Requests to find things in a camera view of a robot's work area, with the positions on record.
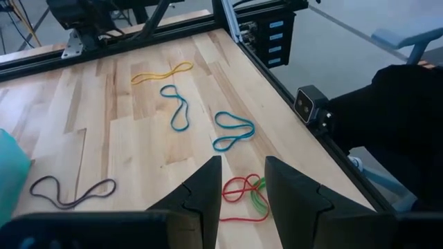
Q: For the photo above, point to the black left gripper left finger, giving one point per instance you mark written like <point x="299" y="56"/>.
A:
<point x="207" y="200"/>

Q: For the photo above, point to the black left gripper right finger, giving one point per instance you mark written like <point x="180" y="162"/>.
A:
<point x="304" y="214"/>

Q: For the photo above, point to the red rubber band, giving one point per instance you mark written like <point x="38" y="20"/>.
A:
<point x="239" y="191"/>

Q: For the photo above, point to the green rubber band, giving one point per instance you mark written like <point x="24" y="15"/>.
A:
<point x="257" y="204"/>

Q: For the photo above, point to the teal rubber band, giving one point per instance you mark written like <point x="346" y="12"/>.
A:
<point x="180" y="102"/>
<point x="252" y="130"/>

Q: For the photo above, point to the yellow rubber band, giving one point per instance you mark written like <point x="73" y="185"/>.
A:
<point x="166" y="73"/>

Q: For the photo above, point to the dark purple rubber band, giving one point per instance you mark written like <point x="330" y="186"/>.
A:
<point x="71" y="206"/>

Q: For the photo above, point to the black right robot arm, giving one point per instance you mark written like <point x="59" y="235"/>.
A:
<point x="76" y="14"/>

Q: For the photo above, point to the teal translucent plastic bin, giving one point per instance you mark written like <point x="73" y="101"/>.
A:
<point x="12" y="173"/>

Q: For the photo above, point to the person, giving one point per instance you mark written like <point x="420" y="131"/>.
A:
<point x="398" y="121"/>

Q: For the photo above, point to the black controller box with labels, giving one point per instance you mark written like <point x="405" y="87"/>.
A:
<point x="263" y="41"/>

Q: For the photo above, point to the blue office chair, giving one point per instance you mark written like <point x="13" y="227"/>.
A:
<point x="398" y="38"/>

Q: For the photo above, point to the small black table camera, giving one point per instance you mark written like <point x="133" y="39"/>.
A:
<point x="309" y="103"/>

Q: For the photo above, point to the black aluminium table frame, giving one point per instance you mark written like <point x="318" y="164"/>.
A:
<point x="104" y="50"/>

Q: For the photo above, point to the silver aluminium post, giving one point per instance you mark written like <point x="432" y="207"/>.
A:
<point x="230" y="17"/>

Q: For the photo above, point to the silver arm base bracket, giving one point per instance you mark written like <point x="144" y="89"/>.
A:
<point x="72" y="46"/>

